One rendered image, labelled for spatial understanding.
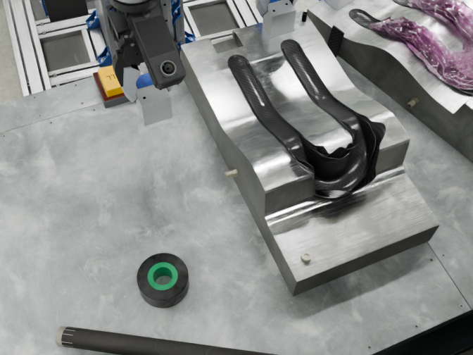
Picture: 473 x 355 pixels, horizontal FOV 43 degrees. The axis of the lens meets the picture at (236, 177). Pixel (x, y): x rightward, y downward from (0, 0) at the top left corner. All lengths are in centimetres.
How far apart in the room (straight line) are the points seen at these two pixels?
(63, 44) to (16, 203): 115
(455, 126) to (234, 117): 41
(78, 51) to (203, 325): 137
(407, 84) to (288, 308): 49
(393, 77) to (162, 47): 51
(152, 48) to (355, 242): 43
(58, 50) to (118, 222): 120
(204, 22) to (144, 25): 134
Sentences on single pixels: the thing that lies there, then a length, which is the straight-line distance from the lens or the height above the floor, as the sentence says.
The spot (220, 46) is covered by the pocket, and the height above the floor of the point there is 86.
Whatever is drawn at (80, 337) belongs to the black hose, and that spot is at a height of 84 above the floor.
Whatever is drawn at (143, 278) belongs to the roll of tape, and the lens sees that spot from 95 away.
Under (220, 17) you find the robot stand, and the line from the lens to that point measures 221.
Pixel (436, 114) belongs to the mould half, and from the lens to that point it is 118.
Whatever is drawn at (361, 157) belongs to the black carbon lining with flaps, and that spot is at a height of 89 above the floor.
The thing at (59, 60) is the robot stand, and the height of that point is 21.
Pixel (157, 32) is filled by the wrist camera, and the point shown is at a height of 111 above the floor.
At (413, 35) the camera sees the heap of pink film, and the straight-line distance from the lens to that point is 118.
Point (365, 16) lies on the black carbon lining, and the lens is 131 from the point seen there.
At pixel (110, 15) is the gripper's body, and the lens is 93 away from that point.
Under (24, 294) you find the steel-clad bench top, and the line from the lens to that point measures 102.
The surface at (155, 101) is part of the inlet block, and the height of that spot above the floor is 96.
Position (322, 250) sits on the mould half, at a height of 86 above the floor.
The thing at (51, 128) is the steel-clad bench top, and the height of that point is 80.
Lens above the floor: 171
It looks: 57 degrees down
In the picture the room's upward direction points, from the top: 3 degrees clockwise
